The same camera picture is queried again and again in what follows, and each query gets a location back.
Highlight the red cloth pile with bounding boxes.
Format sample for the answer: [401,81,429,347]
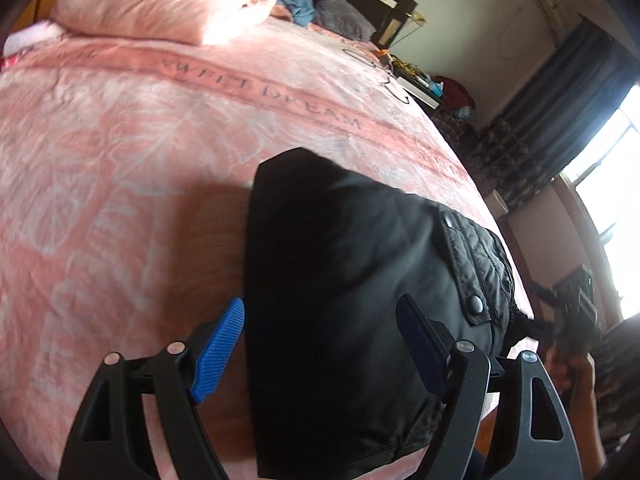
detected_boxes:
[434,76,476,110]

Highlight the black cable on bed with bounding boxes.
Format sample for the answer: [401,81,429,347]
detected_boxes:
[342,46,411,106]

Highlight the blue crumpled cloth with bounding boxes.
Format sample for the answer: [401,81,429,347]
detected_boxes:
[278,0,314,28]

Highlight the white pink knitted cloth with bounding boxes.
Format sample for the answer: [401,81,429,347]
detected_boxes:
[2,20,66,58]

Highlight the white wall air conditioner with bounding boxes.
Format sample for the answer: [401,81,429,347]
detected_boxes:
[535,0,573,47]

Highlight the cluttered bedside table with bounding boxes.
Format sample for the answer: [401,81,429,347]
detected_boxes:
[390,55,444,112]

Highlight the dark patterned curtain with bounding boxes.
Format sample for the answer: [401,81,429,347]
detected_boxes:
[464,18,639,211]

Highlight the pink floral bed blanket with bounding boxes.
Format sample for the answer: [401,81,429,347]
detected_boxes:
[0,14,534,480]

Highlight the black pants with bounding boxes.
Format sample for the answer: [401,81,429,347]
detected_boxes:
[244,148,551,479]

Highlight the person's right hand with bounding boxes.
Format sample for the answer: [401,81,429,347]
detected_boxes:
[544,346,606,479]

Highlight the grey pillow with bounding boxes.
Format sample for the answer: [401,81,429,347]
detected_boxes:
[312,0,376,42]

